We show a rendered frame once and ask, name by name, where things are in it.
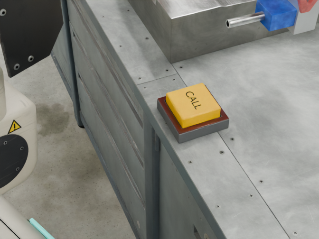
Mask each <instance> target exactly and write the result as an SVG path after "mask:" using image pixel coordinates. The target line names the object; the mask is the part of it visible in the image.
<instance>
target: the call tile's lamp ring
mask: <svg viewBox="0 0 319 239"><path fill-rule="evenodd" d="M205 86H206V85H205ZM206 88H207V87H206ZM207 89H208V88H207ZM208 91H209V89H208ZM209 92H210V91H209ZM210 93H211V92H210ZM211 95H212V94H211ZM212 96H213V95H212ZM213 98H214V97H213ZM214 99H215V98H214ZM158 100H159V102H160V104H161V105H162V107H163V109H164V110H165V112H166V113H167V115H168V117H169V118H170V120H171V122H172V123H173V125H174V127H175V128H176V130H177V131H178V133H179V134H182V133H185V132H189V131H192V130H195V129H198V128H201V127H205V126H208V125H211V124H214V123H217V122H221V121H224V120H227V119H229V118H228V116H227V115H226V113H225V112H224V111H223V109H222V108H221V106H220V105H219V104H218V105H219V106H220V108H221V111H220V114H221V115H222V117H220V118H217V119H213V120H210V121H206V122H203V123H200V124H197V125H194V126H191V127H188V128H184V129H181V127H180V125H179V124H178V122H177V121H176V119H175V118H174V116H173V114H172V113H171V111H170V110H169V108H168V106H167V105H166V103H165V102H164V100H166V96H164V97H161V98H158ZM215 101H216V99H215ZM216 102H217V101H216ZM217 103H218V102H217Z"/></svg>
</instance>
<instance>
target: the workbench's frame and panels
mask: <svg viewBox="0 0 319 239"><path fill-rule="evenodd" d="M61 7H62V14H63V21H64V23H63V26H62V28H61V30H60V33H59V35H58V37H57V39H56V42H55V44H54V46H53V49H52V51H51V53H50V55H51V57H52V59H53V61H54V63H55V65H56V68H57V70H58V72H59V74H60V76H61V78H62V80H63V83H64V85H65V87H66V89H67V91H68V93H69V95H70V98H71V100H72V102H73V107H74V113H75V119H76V121H77V124H78V126H79V127H80V128H83V129H85V130H86V132H87V134H88V136H89V139H90V141H91V143H92V145H93V147H94V149H95V151H96V153H97V155H98V157H99V160H100V162H101V164H102V166H103V168H104V170H105V173H106V175H107V177H108V179H109V181H110V183H111V185H112V188H113V190H114V192H115V194H116V196H117V198H118V201H119V203H120V205H121V207H122V209H123V211H124V213H125V216H126V218H127V220H128V222H129V224H130V226H131V229H132V231H133V233H134V235H135V237H136V239H226V238H225V237H224V235H223V233H222V231H221V230H220V228H219V226H218V224H217V223H216V221H215V219H214V218H213V216H212V214H211V213H210V211H209V209H208V208H207V206H206V204H205V203H204V201H203V199H202V197H201V196H200V194H199V192H198V191H197V189H196V187H195V186H194V184H193V182H192V181H191V179H190V177H189V176H188V174H187V172H186V170H185V169H184V167H183V165H182V163H181V162H180V160H179V158H178V157H177V155H176V153H175V152H174V150H173V148H172V146H171V145H170V143H169V142H168V140H167V138H166V136H165V135H164V133H163V131H162V130H161V128H160V126H159V125H158V123H157V121H156V120H155V118H154V116H153V115H152V113H151V111H150V109H149V107H148V106H147V104H146V102H145V101H144V99H143V97H142V96H141V94H140V92H139V91H138V89H137V87H136V85H135V84H134V82H133V80H132V79H131V77H130V75H129V74H128V72H127V70H126V69H125V67H124V65H123V64H122V62H121V60H120V58H119V57H118V55H117V54H116V51H115V50H114V48H113V46H112V45H111V43H110V41H109V40H108V38H107V36H106V34H105V33H104V31H103V30H102V28H101V26H100V24H99V23H98V21H97V19H96V18H95V16H94V14H93V13H92V11H91V9H90V8H89V6H88V4H87V3H86V1H85V0H61Z"/></svg>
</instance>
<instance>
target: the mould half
mask: <svg viewBox="0 0 319 239"><path fill-rule="evenodd" d="M128 2H129V3H130V5H131V6H132V8H133V9H134V11H135V12H136V14H137V15H138V16H139V18H140V19H141V21H142V22H143V24H144V26H145V27H146V29H147V30H148V31H149V33H150V34H151V36H152V37H153V39H154V40H155V42H156V43H157V45H158V46H159V48H160V49H161V51H162V52H163V54H164V55H165V57H166V58H167V59H168V61H169V62H170V64H172V63H176V62H179V61H183V60H187V59H190V58H193V57H197V56H201V55H205V54H209V53H212V52H215V51H219V50H223V49H226V48H230V47H233V46H237V45H241V44H245V43H248V42H252V41H255V40H258V39H262V38H266V37H270V36H274V35H277V34H280V33H284V32H288V31H289V30H288V29H287V28H282V29H278V30H274V31H268V30H267V29H266V27H265V26H264V25H263V24H262V23H261V22H260V21H257V22H253V23H248V24H244V25H240V26H236V27H232V28H228V27H227V26H226V20H227V19H231V18H236V17H240V16H244V15H249V14H253V13H255V8H256V3H257V0H156V5H155V4H154V2H153V1H152V0H128Z"/></svg>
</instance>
